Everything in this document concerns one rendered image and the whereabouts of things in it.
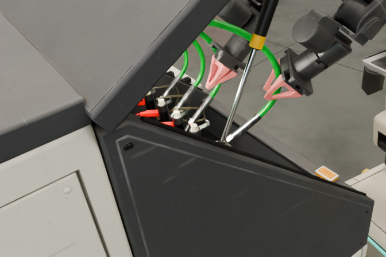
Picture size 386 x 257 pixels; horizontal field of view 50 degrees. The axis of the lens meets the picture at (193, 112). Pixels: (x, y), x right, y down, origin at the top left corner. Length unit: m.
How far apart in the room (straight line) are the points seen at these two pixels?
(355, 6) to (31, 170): 0.65
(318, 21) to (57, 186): 0.54
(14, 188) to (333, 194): 0.63
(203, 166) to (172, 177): 0.05
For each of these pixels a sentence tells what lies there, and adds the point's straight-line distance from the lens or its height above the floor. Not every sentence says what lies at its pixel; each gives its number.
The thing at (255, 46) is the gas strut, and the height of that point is 1.46.
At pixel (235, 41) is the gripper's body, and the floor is 1.31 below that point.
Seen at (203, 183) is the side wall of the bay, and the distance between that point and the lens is 0.59.
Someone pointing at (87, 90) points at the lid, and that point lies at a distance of 0.45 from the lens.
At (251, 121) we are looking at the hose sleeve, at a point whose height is 1.15.
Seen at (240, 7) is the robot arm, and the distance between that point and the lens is 0.92.
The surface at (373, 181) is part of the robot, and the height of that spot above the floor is 0.28.
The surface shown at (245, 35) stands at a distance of 0.84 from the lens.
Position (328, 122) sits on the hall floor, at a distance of 2.93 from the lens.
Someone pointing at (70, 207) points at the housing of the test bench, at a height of 1.37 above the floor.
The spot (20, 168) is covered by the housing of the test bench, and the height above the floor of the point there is 1.45.
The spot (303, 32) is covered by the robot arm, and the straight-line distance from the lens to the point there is 0.80.
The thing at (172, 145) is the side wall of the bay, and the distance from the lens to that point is 0.52.
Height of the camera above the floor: 1.71
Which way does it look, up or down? 34 degrees down
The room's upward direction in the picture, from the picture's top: 8 degrees counter-clockwise
